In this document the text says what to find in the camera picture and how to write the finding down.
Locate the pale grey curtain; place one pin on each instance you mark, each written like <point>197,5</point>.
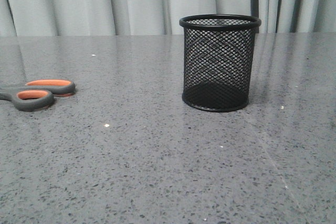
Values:
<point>155,17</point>

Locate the black mesh pen cup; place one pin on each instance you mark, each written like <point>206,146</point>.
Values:
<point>218,57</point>

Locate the grey orange handled scissors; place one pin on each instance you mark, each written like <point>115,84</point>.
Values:
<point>36,94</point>

